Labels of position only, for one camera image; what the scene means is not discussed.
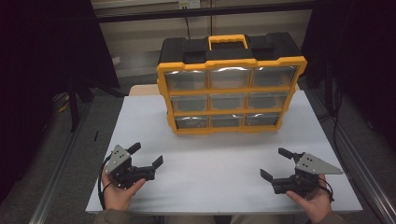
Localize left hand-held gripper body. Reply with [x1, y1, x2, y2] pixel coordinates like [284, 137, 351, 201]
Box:
[105, 144, 156, 190]

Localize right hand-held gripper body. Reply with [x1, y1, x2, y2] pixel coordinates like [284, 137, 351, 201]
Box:
[271, 151, 344, 197]

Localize clear plastic organizer drawer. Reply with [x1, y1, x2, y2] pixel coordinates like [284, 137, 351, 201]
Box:
[175, 115, 209, 129]
[170, 94, 208, 113]

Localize yellow black drawer organizer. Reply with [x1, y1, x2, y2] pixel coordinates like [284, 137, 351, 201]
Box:
[156, 32, 308, 135]

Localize person's left hand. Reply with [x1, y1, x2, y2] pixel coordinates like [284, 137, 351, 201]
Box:
[101, 169, 147, 213]

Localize person's right hand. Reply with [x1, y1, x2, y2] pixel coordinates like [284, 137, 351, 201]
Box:
[286, 174, 332, 223]

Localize wooden table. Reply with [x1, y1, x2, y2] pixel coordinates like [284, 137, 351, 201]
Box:
[129, 83, 302, 97]

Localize dark metal stand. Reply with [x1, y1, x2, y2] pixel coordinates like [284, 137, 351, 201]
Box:
[66, 74, 125, 133]

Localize grid of clear bins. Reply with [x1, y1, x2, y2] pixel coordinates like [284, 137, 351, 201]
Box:
[164, 65, 297, 129]

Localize black curtain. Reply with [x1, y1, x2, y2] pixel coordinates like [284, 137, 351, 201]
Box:
[0, 0, 120, 203]
[300, 0, 396, 150]

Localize black horizontal bar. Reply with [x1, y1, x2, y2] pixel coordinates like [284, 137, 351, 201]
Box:
[94, 1, 316, 23]

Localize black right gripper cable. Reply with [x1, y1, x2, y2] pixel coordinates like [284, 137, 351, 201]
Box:
[317, 176, 334, 202]

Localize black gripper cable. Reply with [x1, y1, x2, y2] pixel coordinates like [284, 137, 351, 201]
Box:
[317, 176, 334, 202]
[97, 155, 113, 210]

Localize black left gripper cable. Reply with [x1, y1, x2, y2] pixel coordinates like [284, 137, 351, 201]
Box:
[97, 155, 113, 210]

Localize black floor cable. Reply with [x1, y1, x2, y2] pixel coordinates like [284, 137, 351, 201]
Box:
[317, 77, 344, 153]

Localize aluminium floor rail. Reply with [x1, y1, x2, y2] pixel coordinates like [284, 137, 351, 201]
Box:
[29, 102, 92, 224]
[306, 88, 396, 224]

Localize yellow floor cables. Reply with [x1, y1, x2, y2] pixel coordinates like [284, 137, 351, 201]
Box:
[52, 91, 71, 114]

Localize white wall outlet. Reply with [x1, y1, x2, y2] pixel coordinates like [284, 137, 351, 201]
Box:
[178, 0, 201, 9]

